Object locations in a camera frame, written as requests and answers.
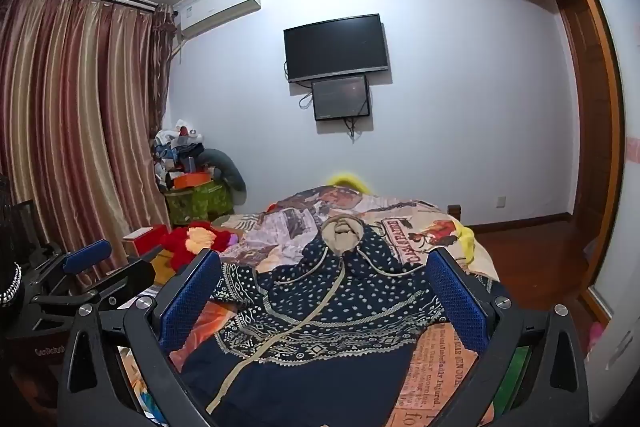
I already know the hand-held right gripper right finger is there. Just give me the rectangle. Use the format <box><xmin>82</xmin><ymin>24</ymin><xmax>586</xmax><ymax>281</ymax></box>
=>
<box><xmin>425</xmin><ymin>248</ymin><xmax>591</xmax><ymax>427</ymax></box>

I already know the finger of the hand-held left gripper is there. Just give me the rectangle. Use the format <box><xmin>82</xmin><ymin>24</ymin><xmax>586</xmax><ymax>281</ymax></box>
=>
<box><xmin>27</xmin><ymin>239</ymin><xmax>113</xmax><ymax>294</ymax></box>
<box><xmin>32</xmin><ymin>258</ymin><xmax>158</xmax><ymax>324</ymax></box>

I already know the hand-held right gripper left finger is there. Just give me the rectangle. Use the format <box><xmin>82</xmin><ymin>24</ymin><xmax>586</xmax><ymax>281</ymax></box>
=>
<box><xmin>57</xmin><ymin>247</ymin><xmax>223</xmax><ymax>427</ymax></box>

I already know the navy patterned hoodie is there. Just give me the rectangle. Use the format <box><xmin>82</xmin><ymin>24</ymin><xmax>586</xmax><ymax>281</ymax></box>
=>
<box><xmin>180</xmin><ymin>214</ymin><xmax>446</xmax><ymax>427</ymax></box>

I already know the pile of clothes and boxes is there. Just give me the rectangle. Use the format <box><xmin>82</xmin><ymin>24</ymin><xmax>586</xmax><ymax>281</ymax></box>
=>
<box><xmin>151</xmin><ymin>118</ymin><xmax>221</xmax><ymax>192</ymax></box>

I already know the red and white box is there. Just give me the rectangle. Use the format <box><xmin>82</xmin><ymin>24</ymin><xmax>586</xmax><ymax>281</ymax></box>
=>
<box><xmin>122</xmin><ymin>226</ymin><xmax>170</xmax><ymax>259</ymax></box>

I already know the red plush toy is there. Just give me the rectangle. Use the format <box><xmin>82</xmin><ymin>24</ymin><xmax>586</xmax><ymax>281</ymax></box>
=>
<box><xmin>161</xmin><ymin>221</ymin><xmax>236</xmax><ymax>269</ymax></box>

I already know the printed bed blanket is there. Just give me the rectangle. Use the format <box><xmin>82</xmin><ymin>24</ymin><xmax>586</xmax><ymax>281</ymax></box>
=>
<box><xmin>117</xmin><ymin>184</ymin><xmax>531</xmax><ymax>427</ymax></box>

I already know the green patterned storage box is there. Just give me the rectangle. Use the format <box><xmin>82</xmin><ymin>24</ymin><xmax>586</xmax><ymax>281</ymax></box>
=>
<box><xmin>164</xmin><ymin>181</ymin><xmax>236</xmax><ymax>228</ymax></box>

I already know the grey pillow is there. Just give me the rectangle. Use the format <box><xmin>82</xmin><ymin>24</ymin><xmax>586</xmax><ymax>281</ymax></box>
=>
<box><xmin>200</xmin><ymin>148</ymin><xmax>248</xmax><ymax>208</ymax></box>

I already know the pink item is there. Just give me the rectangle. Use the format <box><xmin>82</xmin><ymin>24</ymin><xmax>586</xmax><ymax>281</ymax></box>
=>
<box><xmin>586</xmin><ymin>321</ymin><xmax>607</xmax><ymax>354</ymax></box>

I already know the striped red curtain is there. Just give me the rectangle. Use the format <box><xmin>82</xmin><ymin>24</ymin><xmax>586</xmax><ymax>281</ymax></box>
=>
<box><xmin>0</xmin><ymin>0</ymin><xmax>176</xmax><ymax>293</ymax></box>

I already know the wooden framed sliding door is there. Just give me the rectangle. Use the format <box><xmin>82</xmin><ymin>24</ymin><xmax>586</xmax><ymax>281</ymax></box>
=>
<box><xmin>542</xmin><ymin>0</ymin><xmax>640</xmax><ymax>424</ymax></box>

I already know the white air conditioner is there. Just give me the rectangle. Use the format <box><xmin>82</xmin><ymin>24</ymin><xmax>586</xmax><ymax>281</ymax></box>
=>
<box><xmin>172</xmin><ymin>0</ymin><xmax>262</xmax><ymax>40</ymax></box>

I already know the small black wall monitor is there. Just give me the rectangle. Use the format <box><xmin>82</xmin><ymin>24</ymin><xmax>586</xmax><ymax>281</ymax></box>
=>
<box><xmin>311</xmin><ymin>75</ymin><xmax>371</xmax><ymax>122</ymax></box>

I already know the black wall television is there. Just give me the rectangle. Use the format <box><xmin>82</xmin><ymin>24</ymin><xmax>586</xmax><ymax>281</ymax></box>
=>
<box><xmin>283</xmin><ymin>13</ymin><xmax>391</xmax><ymax>84</ymax></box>

